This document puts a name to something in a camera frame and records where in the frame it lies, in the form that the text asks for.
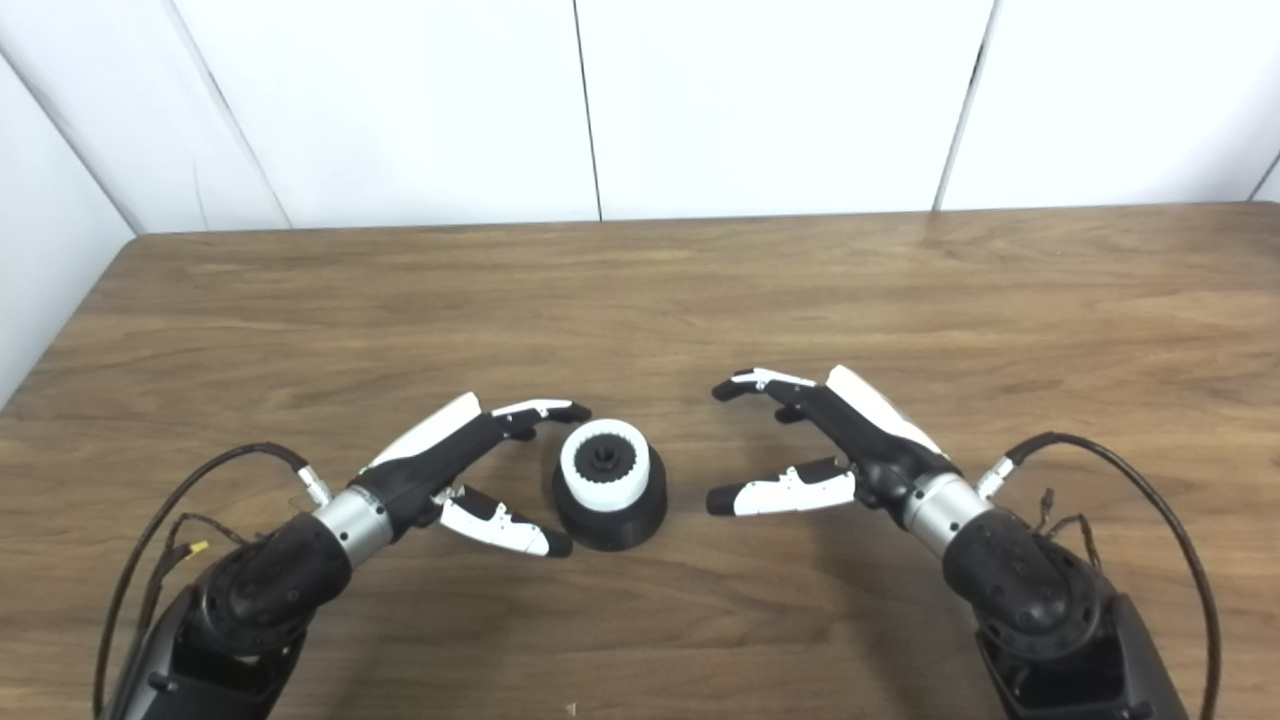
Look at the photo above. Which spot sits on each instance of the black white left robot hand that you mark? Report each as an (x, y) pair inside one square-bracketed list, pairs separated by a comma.
[(430, 465)]

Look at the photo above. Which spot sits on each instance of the round black plastic part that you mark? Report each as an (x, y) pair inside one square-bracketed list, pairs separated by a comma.
[(610, 527)]

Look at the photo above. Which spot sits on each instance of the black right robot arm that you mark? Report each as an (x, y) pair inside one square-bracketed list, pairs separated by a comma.
[(1020, 590)]

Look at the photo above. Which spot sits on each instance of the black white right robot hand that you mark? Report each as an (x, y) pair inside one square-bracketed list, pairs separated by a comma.
[(880, 440)]

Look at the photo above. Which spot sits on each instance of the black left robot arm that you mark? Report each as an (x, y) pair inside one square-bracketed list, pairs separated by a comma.
[(260, 590)]

